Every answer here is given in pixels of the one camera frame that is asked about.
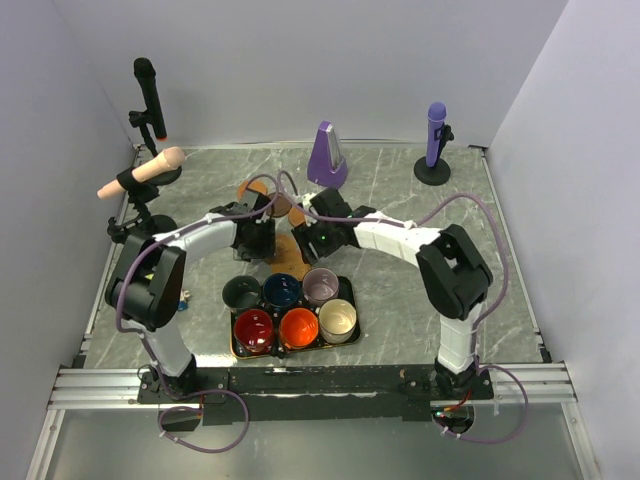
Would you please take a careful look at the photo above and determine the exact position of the woven rattan coaster front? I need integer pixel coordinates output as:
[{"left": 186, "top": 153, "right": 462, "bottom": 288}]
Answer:
[{"left": 268, "top": 234, "right": 310, "bottom": 279}]

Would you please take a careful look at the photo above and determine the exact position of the dark walnut coaster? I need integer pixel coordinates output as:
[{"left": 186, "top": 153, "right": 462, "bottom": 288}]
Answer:
[{"left": 266, "top": 192, "right": 291, "bottom": 218}]

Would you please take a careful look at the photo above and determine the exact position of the dark green cup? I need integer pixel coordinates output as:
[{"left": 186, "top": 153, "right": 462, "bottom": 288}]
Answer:
[{"left": 222, "top": 275, "right": 261, "bottom": 312}]

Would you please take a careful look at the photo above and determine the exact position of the black arm base beam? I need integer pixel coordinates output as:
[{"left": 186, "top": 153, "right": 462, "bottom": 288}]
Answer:
[{"left": 137, "top": 364, "right": 494, "bottom": 426}]

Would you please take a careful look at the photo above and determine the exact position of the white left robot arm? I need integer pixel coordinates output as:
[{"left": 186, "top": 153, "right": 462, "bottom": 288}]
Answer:
[{"left": 105, "top": 189, "right": 275, "bottom": 402}]

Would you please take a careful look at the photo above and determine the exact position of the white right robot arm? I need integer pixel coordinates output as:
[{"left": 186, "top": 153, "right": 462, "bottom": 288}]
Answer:
[{"left": 292, "top": 188, "right": 493, "bottom": 399}]

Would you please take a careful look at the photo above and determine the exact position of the lilac cup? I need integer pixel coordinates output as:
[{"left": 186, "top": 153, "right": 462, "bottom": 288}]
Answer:
[{"left": 302, "top": 268, "right": 339, "bottom": 306}]

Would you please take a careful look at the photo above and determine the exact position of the dark blue cup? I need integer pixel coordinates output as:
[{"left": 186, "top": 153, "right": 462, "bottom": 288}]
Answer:
[{"left": 262, "top": 273, "right": 302, "bottom": 310}]

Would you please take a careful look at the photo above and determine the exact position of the cream cup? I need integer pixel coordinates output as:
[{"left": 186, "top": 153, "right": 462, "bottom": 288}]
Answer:
[{"left": 318, "top": 299, "right": 357, "bottom": 344}]

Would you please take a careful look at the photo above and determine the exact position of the orange cup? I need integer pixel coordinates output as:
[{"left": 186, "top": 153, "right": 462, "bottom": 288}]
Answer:
[{"left": 279, "top": 308, "right": 319, "bottom": 349}]

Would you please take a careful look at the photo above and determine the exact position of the red cup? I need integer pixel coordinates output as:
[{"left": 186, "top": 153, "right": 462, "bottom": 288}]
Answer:
[{"left": 233, "top": 309, "right": 275, "bottom": 354}]

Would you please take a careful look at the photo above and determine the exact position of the purple metronome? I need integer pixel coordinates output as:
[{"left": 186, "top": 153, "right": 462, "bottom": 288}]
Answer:
[{"left": 307, "top": 121, "right": 348, "bottom": 189}]

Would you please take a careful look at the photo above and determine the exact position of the black tray gold rim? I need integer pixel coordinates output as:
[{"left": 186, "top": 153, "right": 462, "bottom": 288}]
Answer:
[{"left": 230, "top": 276, "right": 360, "bottom": 358}]

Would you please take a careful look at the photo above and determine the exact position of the colourful toy block figure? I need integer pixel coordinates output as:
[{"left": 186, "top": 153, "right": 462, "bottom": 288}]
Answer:
[{"left": 177, "top": 290, "right": 191, "bottom": 312}]

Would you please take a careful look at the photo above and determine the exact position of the beige microphone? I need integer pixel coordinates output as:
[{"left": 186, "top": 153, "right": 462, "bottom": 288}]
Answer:
[{"left": 97, "top": 147, "right": 186, "bottom": 199}]

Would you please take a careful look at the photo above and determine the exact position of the black purple-microphone stand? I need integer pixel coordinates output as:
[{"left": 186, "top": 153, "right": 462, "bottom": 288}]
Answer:
[{"left": 413, "top": 123, "right": 454, "bottom": 186}]

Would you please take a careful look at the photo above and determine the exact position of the black microphone stand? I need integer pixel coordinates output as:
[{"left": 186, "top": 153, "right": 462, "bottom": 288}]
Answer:
[{"left": 129, "top": 111, "right": 182, "bottom": 187}]

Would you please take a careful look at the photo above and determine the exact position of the purple microphone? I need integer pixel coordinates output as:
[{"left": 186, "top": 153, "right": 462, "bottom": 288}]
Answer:
[{"left": 426, "top": 101, "right": 447, "bottom": 168}]

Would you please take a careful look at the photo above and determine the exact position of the black microphone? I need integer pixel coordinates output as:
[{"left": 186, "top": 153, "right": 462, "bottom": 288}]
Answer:
[{"left": 133, "top": 57, "right": 167, "bottom": 140}]

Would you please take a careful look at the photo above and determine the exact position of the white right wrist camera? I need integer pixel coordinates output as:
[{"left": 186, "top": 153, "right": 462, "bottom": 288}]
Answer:
[{"left": 299, "top": 192, "right": 316, "bottom": 208}]

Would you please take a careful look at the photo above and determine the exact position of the aluminium frame rail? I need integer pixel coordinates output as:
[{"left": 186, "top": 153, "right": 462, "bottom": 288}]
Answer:
[{"left": 47, "top": 363, "right": 577, "bottom": 410}]

